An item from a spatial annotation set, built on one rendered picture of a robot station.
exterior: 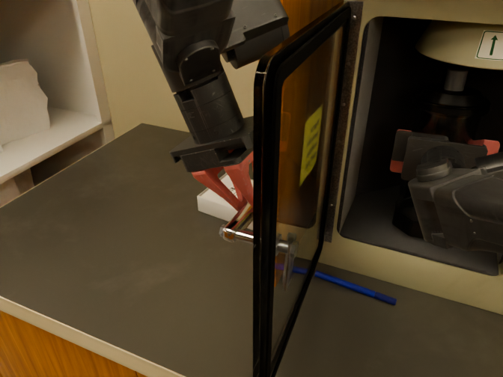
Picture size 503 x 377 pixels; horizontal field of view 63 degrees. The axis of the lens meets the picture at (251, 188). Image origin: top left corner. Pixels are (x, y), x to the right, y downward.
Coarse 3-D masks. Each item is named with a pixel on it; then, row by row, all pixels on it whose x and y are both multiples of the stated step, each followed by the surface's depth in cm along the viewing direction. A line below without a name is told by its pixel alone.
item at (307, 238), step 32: (320, 64) 42; (256, 96) 28; (288, 96) 34; (320, 96) 46; (256, 128) 30; (288, 128) 36; (320, 128) 49; (256, 160) 31; (288, 160) 38; (320, 160) 54; (256, 192) 33; (288, 192) 41; (320, 192) 59; (256, 224) 34; (288, 224) 44; (320, 224) 66; (256, 256) 36; (256, 288) 38; (288, 288) 51; (256, 320) 41; (288, 320) 56; (256, 352) 43
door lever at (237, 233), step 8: (248, 208) 45; (240, 216) 44; (248, 216) 44; (224, 224) 43; (232, 224) 42; (240, 224) 43; (248, 224) 44; (224, 232) 42; (232, 232) 41; (240, 232) 41; (248, 232) 41; (232, 240) 42; (240, 240) 42; (248, 240) 41
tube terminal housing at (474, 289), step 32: (352, 0) 52; (384, 0) 51; (416, 0) 49; (448, 0) 48; (480, 0) 47; (352, 96) 58; (320, 256) 75; (352, 256) 72; (384, 256) 70; (416, 288) 70; (448, 288) 68; (480, 288) 65
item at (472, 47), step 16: (432, 32) 56; (448, 32) 54; (464, 32) 52; (480, 32) 51; (496, 32) 50; (416, 48) 59; (432, 48) 55; (448, 48) 53; (464, 48) 52; (480, 48) 51; (496, 48) 50; (464, 64) 52; (480, 64) 51; (496, 64) 51
